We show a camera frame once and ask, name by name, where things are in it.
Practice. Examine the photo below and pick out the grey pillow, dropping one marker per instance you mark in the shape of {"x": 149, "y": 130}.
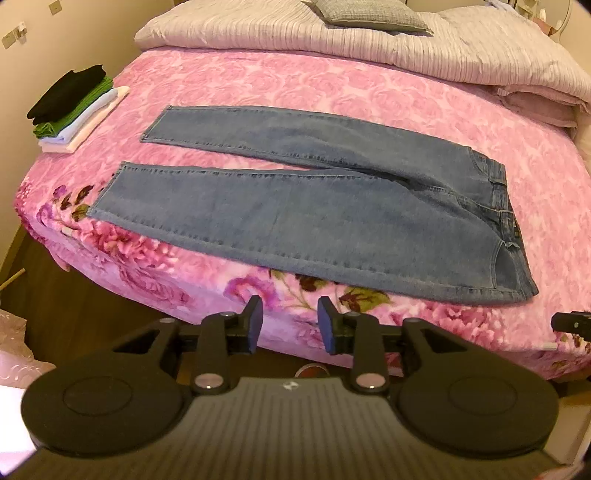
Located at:
{"x": 369, "y": 14}

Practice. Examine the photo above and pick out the pink floral blanket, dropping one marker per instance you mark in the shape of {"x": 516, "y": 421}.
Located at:
{"x": 231, "y": 83}

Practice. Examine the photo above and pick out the light blue folded garment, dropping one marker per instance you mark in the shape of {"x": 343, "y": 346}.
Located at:
{"x": 90, "y": 115}

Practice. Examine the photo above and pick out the green folded garment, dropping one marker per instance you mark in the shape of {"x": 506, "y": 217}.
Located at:
{"x": 74, "y": 117}

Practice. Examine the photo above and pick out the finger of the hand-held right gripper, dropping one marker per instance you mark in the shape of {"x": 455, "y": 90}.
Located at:
{"x": 575, "y": 321}

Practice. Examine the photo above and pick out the black folded garment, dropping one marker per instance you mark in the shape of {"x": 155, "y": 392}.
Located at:
{"x": 64, "y": 94}

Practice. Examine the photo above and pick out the blue denim jeans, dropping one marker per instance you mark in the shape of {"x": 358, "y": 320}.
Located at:
{"x": 323, "y": 207}

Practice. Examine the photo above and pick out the wooden stick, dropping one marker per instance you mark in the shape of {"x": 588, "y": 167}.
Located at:
{"x": 11, "y": 280}

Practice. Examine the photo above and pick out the pink lace cloth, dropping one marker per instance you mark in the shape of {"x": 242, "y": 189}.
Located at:
{"x": 18, "y": 346}

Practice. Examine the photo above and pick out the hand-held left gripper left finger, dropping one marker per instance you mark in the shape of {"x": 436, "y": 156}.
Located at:
{"x": 253, "y": 325}

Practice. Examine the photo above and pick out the wall socket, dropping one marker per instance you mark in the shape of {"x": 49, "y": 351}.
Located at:
{"x": 11, "y": 37}
{"x": 55, "y": 6}

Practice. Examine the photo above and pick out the beige striped quilt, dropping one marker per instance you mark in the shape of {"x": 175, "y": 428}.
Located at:
{"x": 461, "y": 41}

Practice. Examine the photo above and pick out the red round object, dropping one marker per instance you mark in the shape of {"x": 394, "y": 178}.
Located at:
{"x": 313, "y": 369}

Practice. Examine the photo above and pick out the cream folded garment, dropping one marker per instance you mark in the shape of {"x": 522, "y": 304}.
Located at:
{"x": 78, "y": 141}

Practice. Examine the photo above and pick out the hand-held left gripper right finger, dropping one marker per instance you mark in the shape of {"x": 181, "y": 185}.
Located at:
{"x": 327, "y": 328}

